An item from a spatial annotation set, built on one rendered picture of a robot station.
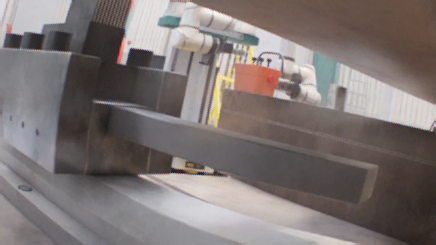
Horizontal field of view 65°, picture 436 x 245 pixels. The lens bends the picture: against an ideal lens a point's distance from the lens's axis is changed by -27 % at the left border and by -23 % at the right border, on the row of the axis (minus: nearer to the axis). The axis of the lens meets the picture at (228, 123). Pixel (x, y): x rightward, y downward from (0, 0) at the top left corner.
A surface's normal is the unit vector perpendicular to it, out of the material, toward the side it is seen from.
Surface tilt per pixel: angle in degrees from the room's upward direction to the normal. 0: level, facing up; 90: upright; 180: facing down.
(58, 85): 90
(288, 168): 90
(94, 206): 71
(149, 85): 90
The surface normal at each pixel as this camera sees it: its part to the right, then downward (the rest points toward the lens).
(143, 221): -0.44, -0.37
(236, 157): -0.53, -0.06
